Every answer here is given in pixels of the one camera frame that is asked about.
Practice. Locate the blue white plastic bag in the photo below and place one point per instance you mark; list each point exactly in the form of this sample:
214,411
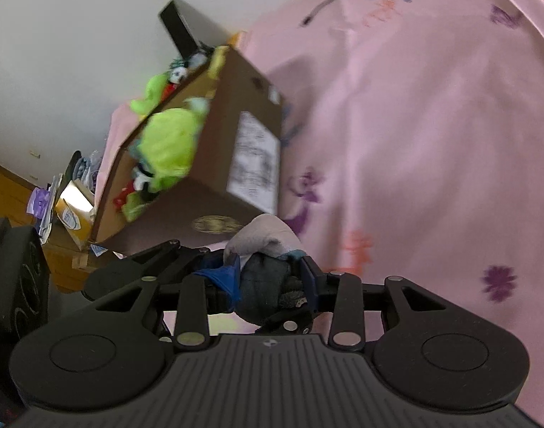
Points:
91,167

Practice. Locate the red plush chili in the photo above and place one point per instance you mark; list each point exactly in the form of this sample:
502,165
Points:
167,91

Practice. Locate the small panda plush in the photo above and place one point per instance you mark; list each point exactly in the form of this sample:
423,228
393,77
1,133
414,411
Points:
178,75

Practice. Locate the white papers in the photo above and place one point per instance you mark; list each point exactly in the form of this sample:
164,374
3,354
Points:
49,214

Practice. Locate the yellow carton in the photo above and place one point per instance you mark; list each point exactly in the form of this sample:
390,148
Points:
73,214

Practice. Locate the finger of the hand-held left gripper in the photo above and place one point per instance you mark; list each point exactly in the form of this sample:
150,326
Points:
294,323
134,267

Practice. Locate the light green plush toy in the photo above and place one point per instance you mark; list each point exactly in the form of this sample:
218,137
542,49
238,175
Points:
149,93

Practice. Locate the wooden side table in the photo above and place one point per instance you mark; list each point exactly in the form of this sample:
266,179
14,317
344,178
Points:
13,196

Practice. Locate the neon yellow-green fluffy toy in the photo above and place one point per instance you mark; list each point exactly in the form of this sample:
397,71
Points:
169,142

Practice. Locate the pink printed bedsheet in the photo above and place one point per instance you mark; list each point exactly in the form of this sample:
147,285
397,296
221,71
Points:
410,142

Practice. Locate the red fuzzy toy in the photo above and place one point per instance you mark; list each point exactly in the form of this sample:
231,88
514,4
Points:
122,197

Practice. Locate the dark green pouch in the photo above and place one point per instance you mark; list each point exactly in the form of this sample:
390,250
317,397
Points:
73,165

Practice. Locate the white mesh bath puff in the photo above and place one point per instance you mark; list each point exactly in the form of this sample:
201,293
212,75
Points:
142,180

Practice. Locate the grey cloth bundle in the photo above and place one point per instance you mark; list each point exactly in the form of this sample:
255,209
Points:
267,272

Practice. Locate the black smartphone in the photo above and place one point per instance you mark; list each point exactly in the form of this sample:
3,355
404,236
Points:
178,26

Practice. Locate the purple packet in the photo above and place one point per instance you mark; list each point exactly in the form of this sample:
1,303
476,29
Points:
40,200

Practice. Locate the brown cardboard box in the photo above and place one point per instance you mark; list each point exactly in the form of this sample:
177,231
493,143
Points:
236,98

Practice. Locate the green plush doll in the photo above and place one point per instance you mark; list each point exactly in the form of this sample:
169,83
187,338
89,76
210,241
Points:
136,207

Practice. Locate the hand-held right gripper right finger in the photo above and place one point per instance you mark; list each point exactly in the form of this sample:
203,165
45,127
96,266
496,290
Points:
308,283

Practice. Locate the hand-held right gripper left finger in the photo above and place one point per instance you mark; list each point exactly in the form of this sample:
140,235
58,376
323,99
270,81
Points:
227,281

